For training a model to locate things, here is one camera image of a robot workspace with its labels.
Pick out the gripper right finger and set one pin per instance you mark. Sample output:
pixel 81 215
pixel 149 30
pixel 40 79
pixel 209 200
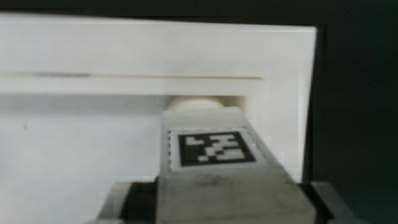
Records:
pixel 333 211

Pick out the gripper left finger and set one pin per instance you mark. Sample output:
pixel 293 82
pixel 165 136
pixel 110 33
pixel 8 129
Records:
pixel 131 204

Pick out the white table leg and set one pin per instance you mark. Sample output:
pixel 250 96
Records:
pixel 225 185

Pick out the white square table top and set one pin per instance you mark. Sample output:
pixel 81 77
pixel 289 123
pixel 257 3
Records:
pixel 94 72

